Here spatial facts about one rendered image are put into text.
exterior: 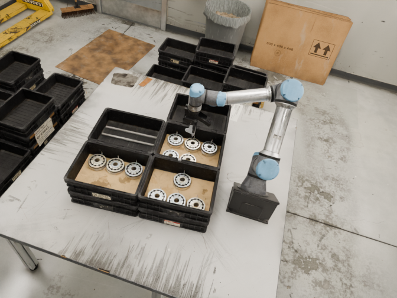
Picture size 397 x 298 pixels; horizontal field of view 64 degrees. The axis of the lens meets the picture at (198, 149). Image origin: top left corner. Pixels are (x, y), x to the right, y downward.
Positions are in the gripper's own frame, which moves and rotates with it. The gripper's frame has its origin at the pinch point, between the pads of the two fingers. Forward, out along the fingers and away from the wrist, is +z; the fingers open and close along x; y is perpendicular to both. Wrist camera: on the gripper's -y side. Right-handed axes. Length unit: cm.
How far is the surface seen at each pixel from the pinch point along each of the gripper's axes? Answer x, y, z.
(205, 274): 73, -24, 22
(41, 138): -10, 121, 64
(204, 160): 7.8, -9.4, 16.4
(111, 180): 38, 39, 13
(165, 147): 4.6, 16.6, 16.7
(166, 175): 25.9, 10.2, 14.5
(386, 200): -57, -187, 106
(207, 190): 29.1, -15.0, 14.1
